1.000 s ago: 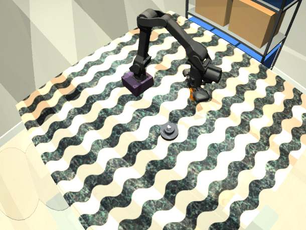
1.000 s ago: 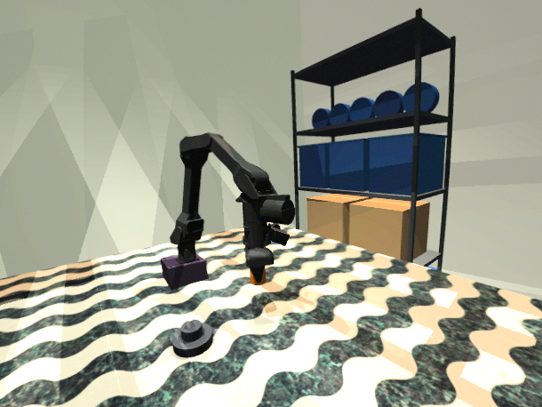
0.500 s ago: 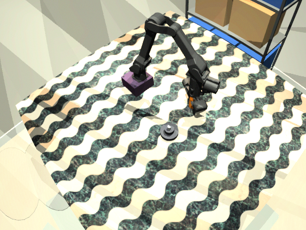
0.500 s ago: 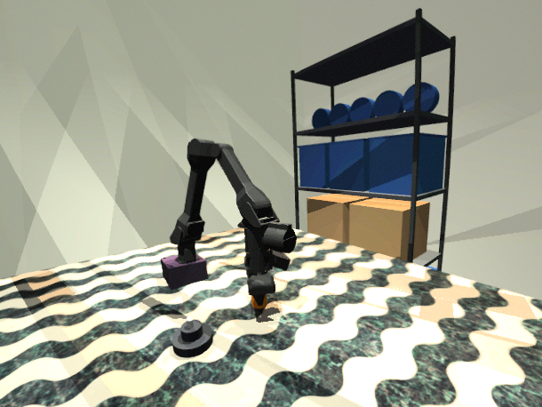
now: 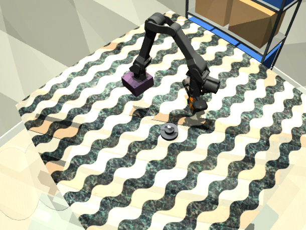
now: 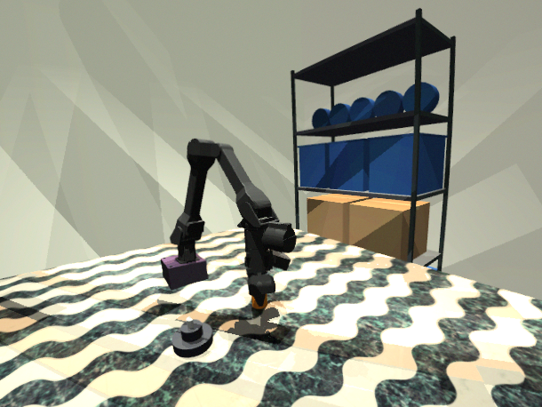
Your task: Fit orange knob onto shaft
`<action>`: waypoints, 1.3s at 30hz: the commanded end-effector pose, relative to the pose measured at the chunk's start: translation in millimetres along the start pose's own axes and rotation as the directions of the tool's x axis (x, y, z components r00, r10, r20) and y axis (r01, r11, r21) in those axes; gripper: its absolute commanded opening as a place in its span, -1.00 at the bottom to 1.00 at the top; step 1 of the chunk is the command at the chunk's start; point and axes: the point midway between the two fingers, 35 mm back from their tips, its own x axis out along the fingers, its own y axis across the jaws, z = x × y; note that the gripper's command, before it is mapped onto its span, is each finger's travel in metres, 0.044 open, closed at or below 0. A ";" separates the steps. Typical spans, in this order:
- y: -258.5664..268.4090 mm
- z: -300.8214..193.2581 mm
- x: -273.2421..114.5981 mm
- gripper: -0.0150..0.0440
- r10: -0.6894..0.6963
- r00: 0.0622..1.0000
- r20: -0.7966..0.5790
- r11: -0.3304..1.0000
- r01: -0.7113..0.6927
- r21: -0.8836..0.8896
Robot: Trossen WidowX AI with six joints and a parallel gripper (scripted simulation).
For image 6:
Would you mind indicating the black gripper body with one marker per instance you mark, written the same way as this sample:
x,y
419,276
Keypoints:
x,y
256,263

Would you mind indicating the orange knob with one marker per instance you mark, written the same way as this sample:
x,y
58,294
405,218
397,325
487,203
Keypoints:
x,y
255,305

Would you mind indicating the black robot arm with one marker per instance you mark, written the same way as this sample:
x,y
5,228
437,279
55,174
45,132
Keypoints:
x,y
252,204

